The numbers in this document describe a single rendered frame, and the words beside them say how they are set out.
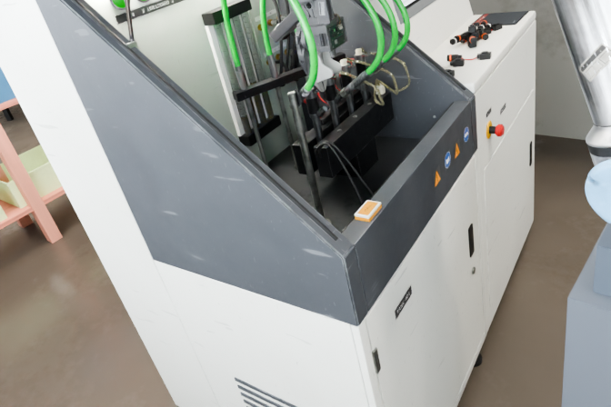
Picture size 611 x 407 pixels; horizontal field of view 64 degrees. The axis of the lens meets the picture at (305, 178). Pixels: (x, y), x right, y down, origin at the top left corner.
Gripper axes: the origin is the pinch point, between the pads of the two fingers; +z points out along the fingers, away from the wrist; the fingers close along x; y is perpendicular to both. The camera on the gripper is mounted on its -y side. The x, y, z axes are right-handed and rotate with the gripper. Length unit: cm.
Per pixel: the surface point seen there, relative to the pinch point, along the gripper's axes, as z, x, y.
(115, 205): 16, -35, -41
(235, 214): 11.6, -35.0, 0.3
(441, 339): 69, -2, 22
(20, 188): 68, 14, -237
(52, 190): 80, 31, -241
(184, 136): -4.3, -35.0, -6.0
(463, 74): 13.3, 41.1, 17.8
